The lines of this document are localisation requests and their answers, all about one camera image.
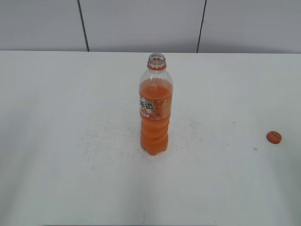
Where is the orange bottle cap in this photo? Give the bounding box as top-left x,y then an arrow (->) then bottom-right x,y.
266,131 -> 282,144

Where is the orange soda plastic bottle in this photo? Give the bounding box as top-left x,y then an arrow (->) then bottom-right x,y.
139,53 -> 173,155

